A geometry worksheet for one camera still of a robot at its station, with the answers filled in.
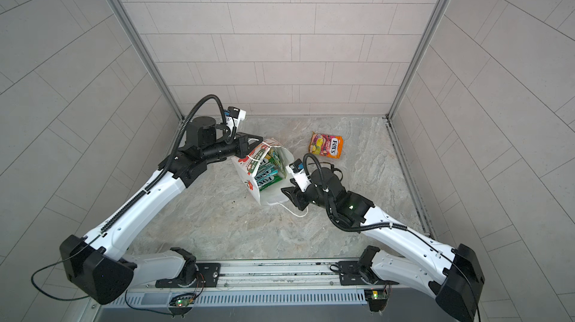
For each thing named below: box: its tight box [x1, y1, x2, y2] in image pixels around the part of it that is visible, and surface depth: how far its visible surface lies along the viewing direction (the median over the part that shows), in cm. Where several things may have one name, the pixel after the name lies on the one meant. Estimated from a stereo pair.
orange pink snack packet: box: [308, 131, 344, 159], surface depth 104 cm
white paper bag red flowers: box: [231, 137, 295, 206], surface depth 84 cm
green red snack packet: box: [254, 160, 283, 188], surface depth 88 cm
